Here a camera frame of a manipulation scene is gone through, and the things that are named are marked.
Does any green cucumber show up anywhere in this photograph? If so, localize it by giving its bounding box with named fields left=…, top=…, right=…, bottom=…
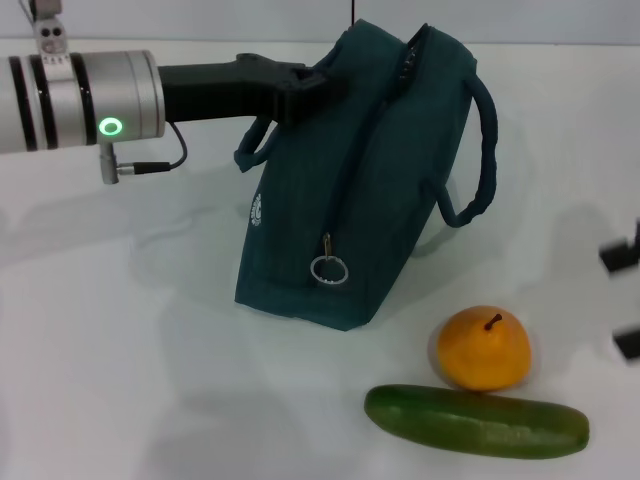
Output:
left=363, top=383, right=591, bottom=460

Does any orange pear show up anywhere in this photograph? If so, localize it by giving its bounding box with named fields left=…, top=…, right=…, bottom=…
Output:
left=429, top=305, right=533, bottom=393

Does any dark teal fabric lunch bag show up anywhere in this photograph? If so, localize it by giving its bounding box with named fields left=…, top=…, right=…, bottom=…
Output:
left=233, top=18, right=500, bottom=332

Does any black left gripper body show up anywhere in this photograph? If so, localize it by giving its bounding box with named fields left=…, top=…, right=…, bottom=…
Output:
left=157, top=52, right=294, bottom=126

